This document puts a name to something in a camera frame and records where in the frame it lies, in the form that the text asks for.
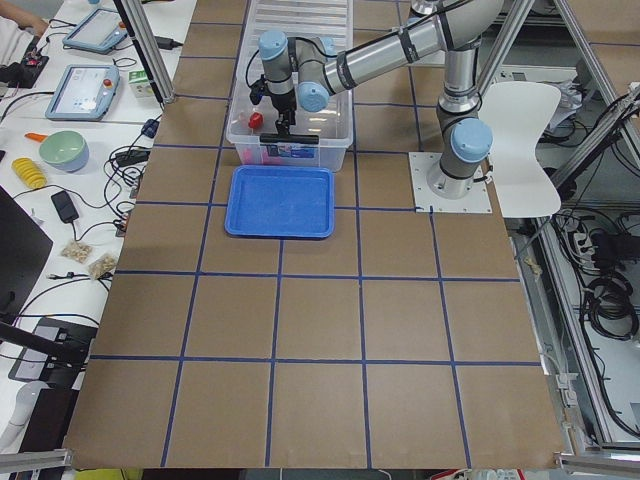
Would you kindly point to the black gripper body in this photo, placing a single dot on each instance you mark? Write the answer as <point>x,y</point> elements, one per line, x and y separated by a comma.
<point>283,103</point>

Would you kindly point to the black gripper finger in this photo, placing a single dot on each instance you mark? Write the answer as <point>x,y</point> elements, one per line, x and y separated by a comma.
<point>283,125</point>

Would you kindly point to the red block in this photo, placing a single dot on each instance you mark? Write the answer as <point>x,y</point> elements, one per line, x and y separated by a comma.
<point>255,121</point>

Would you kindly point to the clear plastic box lid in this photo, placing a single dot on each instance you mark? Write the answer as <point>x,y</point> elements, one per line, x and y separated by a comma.
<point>307,17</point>

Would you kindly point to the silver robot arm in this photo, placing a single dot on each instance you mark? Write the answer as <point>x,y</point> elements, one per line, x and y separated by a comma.
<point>455,28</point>

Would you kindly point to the clear plastic storage box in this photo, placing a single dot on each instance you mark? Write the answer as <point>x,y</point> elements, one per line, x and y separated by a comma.
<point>278,55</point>

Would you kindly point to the blue plastic tray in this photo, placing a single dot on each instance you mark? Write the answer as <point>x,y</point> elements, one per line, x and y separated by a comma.
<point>281,202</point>

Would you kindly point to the green white carton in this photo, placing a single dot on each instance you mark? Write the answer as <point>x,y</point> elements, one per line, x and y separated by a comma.
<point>140,84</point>

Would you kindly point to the teach pendant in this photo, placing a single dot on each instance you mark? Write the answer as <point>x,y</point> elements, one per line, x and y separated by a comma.
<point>100,32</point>
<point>84,93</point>

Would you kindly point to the green bowl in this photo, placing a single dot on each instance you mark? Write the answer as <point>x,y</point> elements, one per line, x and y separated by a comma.
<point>66,151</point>

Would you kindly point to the white chair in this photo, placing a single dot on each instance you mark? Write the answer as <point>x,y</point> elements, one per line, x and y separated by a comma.
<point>517,113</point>

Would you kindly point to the black power adapter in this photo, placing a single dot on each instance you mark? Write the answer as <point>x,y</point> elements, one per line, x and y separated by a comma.
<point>64,207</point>

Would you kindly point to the toy carrot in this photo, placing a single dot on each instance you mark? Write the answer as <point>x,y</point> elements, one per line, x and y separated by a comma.
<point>36,137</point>

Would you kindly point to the yellow toy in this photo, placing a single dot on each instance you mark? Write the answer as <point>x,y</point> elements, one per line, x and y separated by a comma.
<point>29,173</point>

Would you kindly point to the black box latch handle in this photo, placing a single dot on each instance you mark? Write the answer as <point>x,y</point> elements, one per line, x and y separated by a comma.
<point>272,138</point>

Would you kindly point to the aluminium frame post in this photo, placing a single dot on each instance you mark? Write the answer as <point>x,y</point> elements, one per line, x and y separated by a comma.
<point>139,30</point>

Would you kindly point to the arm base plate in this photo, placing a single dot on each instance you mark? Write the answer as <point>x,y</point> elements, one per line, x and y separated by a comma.
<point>435,192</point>

